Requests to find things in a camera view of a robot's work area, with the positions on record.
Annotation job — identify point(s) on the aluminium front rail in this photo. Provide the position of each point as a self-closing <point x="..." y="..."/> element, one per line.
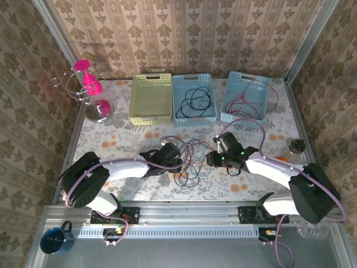
<point x="189" y="213"/>

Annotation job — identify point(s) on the black connector box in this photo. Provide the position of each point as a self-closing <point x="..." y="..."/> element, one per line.
<point x="267" y="233"/>
<point x="114" y="232"/>

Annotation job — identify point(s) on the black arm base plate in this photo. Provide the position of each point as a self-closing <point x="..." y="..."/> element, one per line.
<point x="246" y="215"/>
<point x="131" y="215"/>

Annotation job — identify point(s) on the floral tablecloth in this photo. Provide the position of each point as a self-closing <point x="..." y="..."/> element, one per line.
<point x="223" y="190"/>

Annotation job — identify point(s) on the orange ball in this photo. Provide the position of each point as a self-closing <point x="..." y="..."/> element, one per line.
<point x="281" y="158"/>

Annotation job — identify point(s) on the aluminium frame post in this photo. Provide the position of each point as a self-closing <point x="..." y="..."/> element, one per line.
<point x="55" y="30"/>
<point x="315" y="30"/>

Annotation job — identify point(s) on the light blue plastic basket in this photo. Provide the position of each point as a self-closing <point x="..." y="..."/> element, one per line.
<point x="240" y="79"/>

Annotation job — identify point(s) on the blue mug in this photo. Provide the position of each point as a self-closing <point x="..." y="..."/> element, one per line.
<point x="55" y="238"/>

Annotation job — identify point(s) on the pink wine glass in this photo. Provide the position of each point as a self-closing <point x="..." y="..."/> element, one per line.
<point x="90" y="81"/>

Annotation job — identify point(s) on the aluminium side rail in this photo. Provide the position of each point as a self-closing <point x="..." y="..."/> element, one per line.
<point x="73" y="139"/>
<point x="290" y="95"/>

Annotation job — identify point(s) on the yellow plastic basket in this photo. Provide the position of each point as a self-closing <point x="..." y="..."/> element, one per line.
<point x="150" y="95"/>

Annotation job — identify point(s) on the clear glass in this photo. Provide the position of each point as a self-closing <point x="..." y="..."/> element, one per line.
<point x="313" y="230"/>

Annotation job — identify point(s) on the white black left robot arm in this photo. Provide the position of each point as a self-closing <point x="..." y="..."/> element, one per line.
<point x="125" y="169"/>

